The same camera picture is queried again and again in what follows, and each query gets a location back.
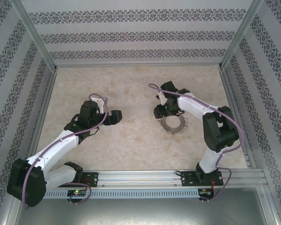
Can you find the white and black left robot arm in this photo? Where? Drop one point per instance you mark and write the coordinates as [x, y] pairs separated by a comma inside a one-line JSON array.
[[61, 143]]

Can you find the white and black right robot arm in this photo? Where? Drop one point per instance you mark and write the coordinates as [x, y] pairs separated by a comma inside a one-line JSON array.
[[192, 105]]

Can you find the circuit board with green light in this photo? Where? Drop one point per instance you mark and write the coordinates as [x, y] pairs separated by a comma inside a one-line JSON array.
[[77, 192]]

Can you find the small circuit board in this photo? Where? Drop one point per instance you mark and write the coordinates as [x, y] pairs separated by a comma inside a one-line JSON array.
[[205, 191]]

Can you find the grey metal sheet panel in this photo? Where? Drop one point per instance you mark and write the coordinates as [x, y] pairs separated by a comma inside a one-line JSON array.
[[140, 213]]

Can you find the aluminium frame rail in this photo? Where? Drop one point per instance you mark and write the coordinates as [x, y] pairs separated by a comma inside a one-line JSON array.
[[138, 65], [233, 105], [45, 105]]

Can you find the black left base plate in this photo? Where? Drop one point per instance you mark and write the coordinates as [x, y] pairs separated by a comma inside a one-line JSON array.
[[92, 179]]

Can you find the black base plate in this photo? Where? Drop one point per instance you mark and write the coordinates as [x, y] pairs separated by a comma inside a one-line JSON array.
[[92, 179], [188, 179]]

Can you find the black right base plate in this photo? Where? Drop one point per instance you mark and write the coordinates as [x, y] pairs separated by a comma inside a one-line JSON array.
[[188, 179]]

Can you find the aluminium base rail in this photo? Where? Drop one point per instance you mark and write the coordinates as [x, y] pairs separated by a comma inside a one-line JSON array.
[[140, 179]]

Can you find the aluminium frame post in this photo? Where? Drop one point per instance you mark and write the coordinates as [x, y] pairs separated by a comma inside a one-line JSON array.
[[238, 35], [36, 35], [269, 211]]

